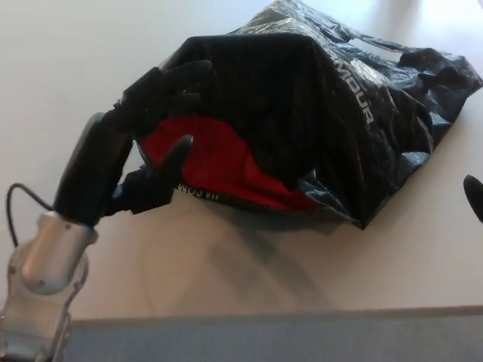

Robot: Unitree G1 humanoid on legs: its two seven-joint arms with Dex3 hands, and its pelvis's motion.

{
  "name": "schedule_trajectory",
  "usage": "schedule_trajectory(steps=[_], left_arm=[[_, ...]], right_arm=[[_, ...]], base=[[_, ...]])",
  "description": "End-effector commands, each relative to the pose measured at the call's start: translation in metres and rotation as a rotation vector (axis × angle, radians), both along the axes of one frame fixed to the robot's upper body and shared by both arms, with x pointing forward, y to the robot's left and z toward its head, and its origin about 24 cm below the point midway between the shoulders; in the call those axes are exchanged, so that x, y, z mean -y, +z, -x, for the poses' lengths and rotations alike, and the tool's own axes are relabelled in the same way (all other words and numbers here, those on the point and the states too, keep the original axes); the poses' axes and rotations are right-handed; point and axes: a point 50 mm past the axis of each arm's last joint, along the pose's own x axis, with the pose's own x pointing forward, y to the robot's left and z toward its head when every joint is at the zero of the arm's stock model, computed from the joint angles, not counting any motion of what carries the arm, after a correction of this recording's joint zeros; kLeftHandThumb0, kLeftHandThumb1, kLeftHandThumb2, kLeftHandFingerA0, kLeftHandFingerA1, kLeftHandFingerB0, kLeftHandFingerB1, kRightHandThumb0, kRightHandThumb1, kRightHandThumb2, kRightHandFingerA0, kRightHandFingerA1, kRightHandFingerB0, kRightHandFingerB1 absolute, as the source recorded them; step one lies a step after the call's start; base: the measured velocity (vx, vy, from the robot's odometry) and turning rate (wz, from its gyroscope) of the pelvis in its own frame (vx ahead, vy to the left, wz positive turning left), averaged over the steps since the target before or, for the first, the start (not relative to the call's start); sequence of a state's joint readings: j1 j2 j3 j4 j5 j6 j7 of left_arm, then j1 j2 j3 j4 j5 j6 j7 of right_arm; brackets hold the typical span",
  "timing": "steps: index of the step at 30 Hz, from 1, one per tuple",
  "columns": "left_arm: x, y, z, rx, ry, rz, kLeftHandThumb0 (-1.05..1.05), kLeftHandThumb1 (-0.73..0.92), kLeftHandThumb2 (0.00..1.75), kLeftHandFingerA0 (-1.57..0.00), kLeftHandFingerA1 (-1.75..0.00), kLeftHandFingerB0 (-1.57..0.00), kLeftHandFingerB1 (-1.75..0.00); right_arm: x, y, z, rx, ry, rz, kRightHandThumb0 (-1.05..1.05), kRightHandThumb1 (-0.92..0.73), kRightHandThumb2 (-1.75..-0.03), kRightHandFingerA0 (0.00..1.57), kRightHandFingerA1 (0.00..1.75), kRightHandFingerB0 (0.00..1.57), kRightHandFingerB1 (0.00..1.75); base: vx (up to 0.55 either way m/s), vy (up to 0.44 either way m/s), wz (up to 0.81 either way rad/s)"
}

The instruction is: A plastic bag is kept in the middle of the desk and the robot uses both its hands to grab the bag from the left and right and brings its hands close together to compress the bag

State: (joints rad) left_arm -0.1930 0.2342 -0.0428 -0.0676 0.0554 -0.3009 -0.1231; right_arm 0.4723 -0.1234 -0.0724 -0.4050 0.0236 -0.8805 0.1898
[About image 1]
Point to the black Under Armour plastic bag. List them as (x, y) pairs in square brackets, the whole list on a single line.
[(287, 113)]

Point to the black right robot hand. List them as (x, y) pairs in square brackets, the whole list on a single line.
[(475, 200)]

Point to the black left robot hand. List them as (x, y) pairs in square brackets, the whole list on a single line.
[(90, 169)]

